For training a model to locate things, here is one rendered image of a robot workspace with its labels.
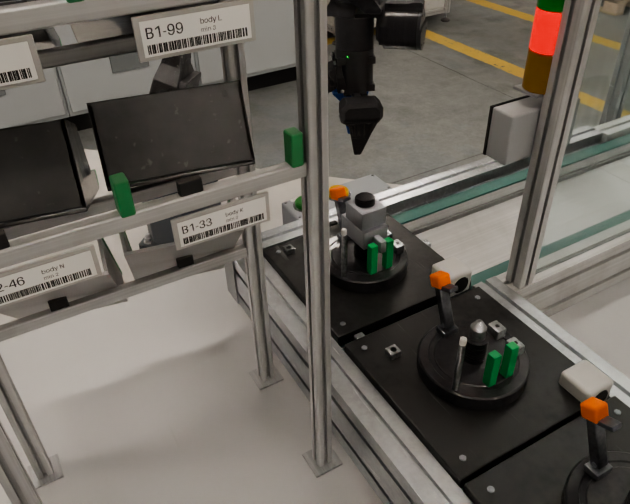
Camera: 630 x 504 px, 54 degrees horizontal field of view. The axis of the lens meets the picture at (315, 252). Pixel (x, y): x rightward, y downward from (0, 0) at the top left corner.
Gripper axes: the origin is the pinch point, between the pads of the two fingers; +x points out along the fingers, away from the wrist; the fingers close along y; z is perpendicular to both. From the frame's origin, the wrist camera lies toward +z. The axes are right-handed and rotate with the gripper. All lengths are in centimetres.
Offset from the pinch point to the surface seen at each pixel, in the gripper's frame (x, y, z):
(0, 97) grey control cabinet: 72, -242, 161
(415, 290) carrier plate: 18.7, 20.5, -6.7
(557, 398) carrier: 20, 42, -20
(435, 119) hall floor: 103, -250, -82
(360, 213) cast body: 7.0, 16.6, 1.2
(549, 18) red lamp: -19.7, 19.6, -20.5
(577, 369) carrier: 17.7, 40.0, -22.8
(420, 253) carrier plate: 18.3, 11.5, -9.4
